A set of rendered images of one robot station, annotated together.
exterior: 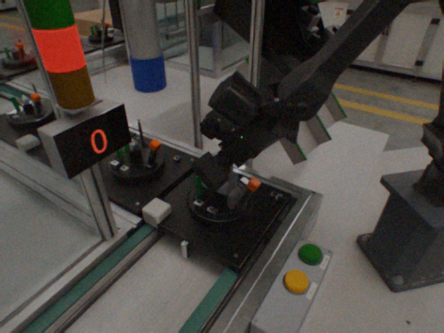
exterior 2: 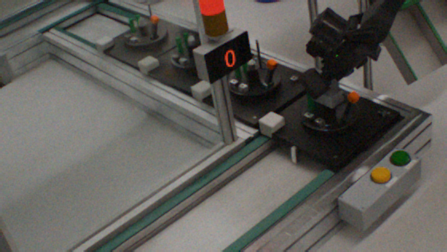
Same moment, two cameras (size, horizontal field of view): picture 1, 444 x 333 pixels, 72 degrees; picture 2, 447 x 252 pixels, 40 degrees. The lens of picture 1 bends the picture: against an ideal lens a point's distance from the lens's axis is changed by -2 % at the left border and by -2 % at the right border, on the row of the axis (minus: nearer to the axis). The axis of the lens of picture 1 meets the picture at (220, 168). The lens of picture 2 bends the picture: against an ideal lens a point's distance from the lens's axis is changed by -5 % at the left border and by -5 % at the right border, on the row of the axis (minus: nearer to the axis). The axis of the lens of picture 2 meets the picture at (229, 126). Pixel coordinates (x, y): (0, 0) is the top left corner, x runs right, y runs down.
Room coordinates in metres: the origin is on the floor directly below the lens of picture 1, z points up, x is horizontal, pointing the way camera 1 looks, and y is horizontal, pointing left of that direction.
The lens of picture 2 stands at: (-0.73, -0.21, 1.87)
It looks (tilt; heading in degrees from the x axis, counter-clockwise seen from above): 35 degrees down; 21
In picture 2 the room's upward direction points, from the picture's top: 11 degrees counter-clockwise
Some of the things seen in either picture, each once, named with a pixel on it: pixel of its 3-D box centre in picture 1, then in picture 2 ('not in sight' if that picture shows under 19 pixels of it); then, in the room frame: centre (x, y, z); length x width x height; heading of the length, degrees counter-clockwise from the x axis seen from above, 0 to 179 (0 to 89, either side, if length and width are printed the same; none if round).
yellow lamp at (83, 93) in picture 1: (71, 84); (215, 21); (0.40, 0.20, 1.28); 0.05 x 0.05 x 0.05
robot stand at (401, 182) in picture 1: (417, 229); not in sight; (0.43, -0.41, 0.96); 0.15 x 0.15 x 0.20; 12
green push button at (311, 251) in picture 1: (310, 254); (400, 159); (0.37, -0.17, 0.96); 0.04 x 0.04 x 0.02
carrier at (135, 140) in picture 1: (135, 152); (252, 72); (0.64, 0.22, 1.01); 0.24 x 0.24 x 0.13; 57
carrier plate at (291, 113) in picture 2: (220, 207); (330, 122); (0.50, 0.00, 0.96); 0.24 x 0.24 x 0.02; 57
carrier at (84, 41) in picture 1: (99, 32); not in sight; (1.87, 0.70, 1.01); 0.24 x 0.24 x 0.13; 57
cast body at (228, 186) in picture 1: (215, 170); (323, 85); (0.50, 0.01, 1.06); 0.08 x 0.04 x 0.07; 57
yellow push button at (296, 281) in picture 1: (296, 281); (381, 175); (0.31, -0.13, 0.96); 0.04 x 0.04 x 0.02
